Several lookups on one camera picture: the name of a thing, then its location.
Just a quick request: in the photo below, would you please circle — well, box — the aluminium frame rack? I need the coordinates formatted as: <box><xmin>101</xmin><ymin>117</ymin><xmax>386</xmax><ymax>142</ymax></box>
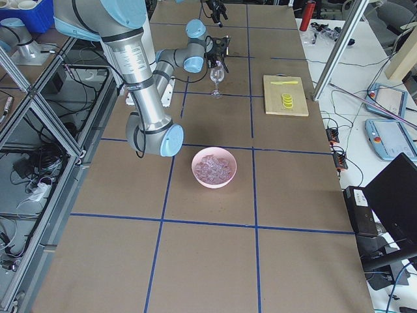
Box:
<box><xmin>1</xmin><ymin>34</ymin><xmax>118</xmax><ymax>312</ymax></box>

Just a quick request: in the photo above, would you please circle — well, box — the clear plastic bag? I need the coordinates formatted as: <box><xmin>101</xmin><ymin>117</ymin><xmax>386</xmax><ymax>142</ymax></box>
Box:
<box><xmin>300</xmin><ymin>22</ymin><xmax>342</xmax><ymax>46</ymax></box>

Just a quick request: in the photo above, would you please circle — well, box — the yellow plastic knife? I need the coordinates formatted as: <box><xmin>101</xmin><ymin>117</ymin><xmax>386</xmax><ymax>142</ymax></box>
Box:
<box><xmin>270</xmin><ymin>80</ymin><xmax>299</xmax><ymax>85</ymax></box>

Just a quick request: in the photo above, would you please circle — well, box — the wooden post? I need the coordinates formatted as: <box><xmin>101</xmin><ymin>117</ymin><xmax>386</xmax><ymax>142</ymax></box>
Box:
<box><xmin>385</xmin><ymin>22</ymin><xmax>416</xmax><ymax>80</ymax></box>

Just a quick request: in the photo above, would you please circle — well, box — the blue storage bin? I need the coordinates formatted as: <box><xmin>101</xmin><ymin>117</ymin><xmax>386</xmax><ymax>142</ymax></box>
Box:
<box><xmin>1</xmin><ymin>1</ymin><xmax>53</xmax><ymax>33</ymax></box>

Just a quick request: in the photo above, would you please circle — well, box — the pile of clear ice cubes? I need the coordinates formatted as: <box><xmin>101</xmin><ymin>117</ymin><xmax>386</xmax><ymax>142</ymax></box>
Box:
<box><xmin>194</xmin><ymin>155</ymin><xmax>233</xmax><ymax>185</ymax></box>

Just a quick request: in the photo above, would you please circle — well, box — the black laptop monitor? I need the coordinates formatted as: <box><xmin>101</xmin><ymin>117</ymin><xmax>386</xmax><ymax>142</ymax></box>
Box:
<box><xmin>362</xmin><ymin>152</ymin><xmax>417</xmax><ymax>271</ymax></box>

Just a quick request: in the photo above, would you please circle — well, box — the red thermos bottle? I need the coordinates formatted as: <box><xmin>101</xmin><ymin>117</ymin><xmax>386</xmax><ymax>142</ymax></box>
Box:
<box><xmin>299</xmin><ymin>0</ymin><xmax>316</xmax><ymax>31</ymax></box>

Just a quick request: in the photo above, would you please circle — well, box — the teach pendant far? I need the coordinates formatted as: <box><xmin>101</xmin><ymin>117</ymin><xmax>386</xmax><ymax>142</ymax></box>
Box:
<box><xmin>366</xmin><ymin>83</ymin><xmax>408</xmax><ymax>117</ymax></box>

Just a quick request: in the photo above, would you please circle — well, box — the pink bowl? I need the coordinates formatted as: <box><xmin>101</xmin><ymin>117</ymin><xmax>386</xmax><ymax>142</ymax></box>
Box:
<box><xmin>192</xmin><ymin>147</ymin><xmax>237</xmax><ymax>188</ymax></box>

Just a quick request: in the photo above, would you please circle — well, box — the teach pendant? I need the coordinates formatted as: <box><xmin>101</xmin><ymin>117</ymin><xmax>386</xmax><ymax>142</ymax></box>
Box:
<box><xmin>365</xmin><ymin>119</ymin><xmax>416</xmax><ymax>162</ymax></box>
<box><xmin>366</xmin><ymin>83</ymin><xmax>408</xmax><ymax>117</ymax></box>

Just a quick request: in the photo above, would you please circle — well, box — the black box device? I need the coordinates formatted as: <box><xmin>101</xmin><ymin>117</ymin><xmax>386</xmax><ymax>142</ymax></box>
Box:
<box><xmin>343</xmin><ymin>186</ymin><xmax>378</xmax><ymax>238</ymax></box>

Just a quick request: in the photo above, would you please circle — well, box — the aluminium frame post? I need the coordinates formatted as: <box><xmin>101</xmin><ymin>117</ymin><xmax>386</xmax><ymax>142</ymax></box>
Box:
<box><xmin>312</xmin><ymin>0</ymin><xmax>369</xmax><ymax>101</ymax></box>

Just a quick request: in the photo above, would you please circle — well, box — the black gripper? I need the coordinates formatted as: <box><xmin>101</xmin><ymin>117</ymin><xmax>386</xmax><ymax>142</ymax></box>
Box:
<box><xmin>207</xmin><ymin>45</ymin><xmax>227</xmax><ymax>69</ymax></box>
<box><xmin>208</xmin><ymin>0</ymin><xmax>228</xmax><ymax>27</ymax></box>

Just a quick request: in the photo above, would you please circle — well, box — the bamboo cutting board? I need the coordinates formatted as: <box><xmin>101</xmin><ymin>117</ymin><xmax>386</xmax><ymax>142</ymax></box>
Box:
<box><xmin>263</xmin><ymin>75</ymin><xmax>309</xmax><ymax>117</ymax></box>

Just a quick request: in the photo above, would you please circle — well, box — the teach pendant near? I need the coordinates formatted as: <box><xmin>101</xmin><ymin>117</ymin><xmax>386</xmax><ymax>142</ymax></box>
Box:
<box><xmin>365</xmin><ymin>119</ymin><xmax>416</xmax><ymax>162</ymax></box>

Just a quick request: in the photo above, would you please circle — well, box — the clear wine glass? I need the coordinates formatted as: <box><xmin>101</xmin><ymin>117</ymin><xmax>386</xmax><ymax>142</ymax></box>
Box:
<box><xmin>210</xmin><ymin>66</ymin><xmax>224</xmax><ymax>98</ymax></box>

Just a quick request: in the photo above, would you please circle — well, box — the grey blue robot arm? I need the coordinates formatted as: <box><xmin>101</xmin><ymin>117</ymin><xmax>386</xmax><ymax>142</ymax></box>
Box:
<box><xmin>53</xmin><ymin>1</ymin><xmax>230</xmax><ymax>157</ymax></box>

